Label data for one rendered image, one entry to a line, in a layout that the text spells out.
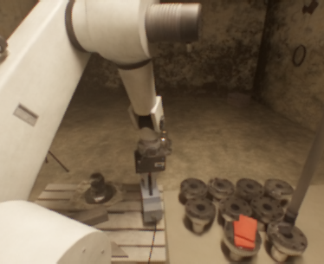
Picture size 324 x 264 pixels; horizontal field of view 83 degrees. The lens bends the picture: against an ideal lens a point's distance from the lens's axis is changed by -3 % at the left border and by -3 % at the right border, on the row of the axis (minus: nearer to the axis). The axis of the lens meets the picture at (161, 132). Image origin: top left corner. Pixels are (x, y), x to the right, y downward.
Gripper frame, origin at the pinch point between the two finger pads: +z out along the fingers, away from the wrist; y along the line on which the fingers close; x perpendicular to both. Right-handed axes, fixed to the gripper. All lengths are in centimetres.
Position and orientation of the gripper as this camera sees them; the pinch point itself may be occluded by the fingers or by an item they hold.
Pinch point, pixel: (149, 183)
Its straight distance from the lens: 159.4
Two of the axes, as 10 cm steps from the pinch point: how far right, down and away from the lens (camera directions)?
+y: 9.8, -0.6, 1.8
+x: -1.9, -4.0, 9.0
